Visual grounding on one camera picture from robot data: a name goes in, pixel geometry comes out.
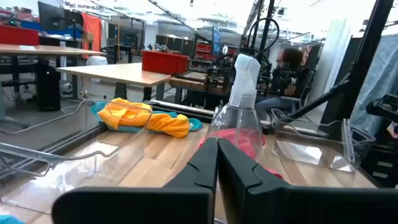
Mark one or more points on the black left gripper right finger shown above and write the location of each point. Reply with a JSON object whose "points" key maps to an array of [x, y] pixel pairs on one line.
{"points": [[311, 205]]}

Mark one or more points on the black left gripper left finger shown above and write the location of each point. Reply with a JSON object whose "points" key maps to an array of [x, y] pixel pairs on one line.
{"points": [[140, 205]]}

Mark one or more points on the pink microfiber towel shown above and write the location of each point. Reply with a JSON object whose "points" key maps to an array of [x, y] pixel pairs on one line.
{"points": [[273, 173]]}

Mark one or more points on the orange microfiber towel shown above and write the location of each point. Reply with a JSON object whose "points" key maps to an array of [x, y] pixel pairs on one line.
{"points": [[168, 124]]}

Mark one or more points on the teal microfiber towel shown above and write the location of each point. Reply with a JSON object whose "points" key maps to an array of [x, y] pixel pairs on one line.
{"points": [[196, 125], [9, 220]]}

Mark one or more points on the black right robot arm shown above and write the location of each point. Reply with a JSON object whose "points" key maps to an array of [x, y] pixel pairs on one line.
{"points": [[384, 107]]}

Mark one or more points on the clear plastic basket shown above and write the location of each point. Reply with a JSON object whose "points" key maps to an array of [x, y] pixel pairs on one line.
{"points": [[93, 174], [311, 152]]}

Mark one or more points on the seated person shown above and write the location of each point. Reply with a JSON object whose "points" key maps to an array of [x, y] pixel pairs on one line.
{"points": [[289, 77]]}

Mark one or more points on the wooden top office table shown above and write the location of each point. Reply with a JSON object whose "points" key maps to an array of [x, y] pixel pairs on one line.
{"points": [[46, 49], [118, 73]]}

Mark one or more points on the clear plastic spray bottle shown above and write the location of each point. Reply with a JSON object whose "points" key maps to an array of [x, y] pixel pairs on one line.
{"points": [[245, 77]]}

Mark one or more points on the blue grey curtain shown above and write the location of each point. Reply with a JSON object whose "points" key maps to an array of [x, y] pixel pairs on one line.
{"points": [[379, 77]]}

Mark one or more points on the red plastic bin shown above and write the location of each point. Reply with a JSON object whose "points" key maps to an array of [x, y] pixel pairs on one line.
{"points": [[18, 35], [164, 62]]}

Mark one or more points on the black computer tower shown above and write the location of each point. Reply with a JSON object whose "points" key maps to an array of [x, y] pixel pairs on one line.
{"points": [[48, 87]]}

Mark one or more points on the black background robot rig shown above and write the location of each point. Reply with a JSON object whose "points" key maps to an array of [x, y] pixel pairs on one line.
{"points": [[217, 77]]}

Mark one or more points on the hanging orange cloth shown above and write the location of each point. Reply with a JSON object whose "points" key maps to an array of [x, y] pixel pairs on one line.
{"points": [[91, 31]]}

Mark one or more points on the black computer monitor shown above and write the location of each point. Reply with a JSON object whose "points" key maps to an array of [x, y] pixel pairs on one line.
{"points": [[51, 15]]}

